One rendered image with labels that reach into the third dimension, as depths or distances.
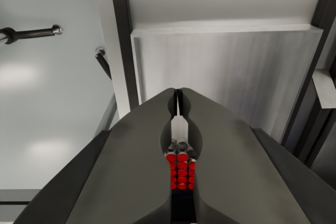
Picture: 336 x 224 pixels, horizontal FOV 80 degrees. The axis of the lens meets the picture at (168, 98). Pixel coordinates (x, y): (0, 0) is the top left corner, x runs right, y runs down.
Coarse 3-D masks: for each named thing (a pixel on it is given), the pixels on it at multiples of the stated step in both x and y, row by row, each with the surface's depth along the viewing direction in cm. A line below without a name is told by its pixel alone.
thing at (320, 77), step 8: (328, 40) 31; (328, 48) 32; (320, 56) 32; (328, 56) 32; (320, 64) 33; (328, 64) 33; (320, 72) 33; (328, 72) 33; (312, 80) 33; (320, 80) 33; (328, 80) 33; (320, 88) 32; (328, 88) 32; (320, 96) 32; (328, 96) 32; (320, 104) 31; (328, 104) 31
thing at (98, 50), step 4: (96, 48) 122; (100, 48) 122; (96, 52) 123; (100, 52) 123; (104, 52) 124; (96, 56) 118; (100, 56) 118; (100, 60) 118; (104, 60) 119; (100, 64) 119; (104, 64) 118; (108, 64) 121; (104, 68) 119; (108, 68) 119; (108, 72) 119; (108, 76) 120
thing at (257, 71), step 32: (160, 32) 28; (192, 32) 28; (224, 32) 27; (256, 32) 27; (288, 32) 27; (320, 32) 27; (160, 64) 34; (192, 64) 33; (224, 64) 33; (256, 64) 33; (288, 64) 33; (224, 96) 37; (256, 96) 37; (288, 96) 35
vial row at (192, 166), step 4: (176, 148) 44; (188, 148) 43; (192, 148) 43; (176, 152) 43; (188, 152) 42; (192, 152) 42; (188, 156) 41; (192, 156) 41; (196, 156) 41; (188, 160) 41; (192, 160) 40; (172, 164) 40; (180, 164) 40; (184, 164) 40; (188, 164) 40; (192, 164) 40; (172, 168) 41; (180, 168) 41; (184, 168) 41; (192, 168) 41
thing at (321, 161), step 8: (328, 120) 37; (328, 128) 37; (320, 136) 39; (328, 136) 37; (320, 144) 39; (328, 144) 43; (312, 152) 41; (320, 152) 40; (328, 152) 44; (312, 160) 41; (320, 160) 46; (328, 160) 46; (312, 168) 47; (320, 168) 47; (328, 168) 47; (320, 176) 49; (328, 176) 48; (328, 184) 50
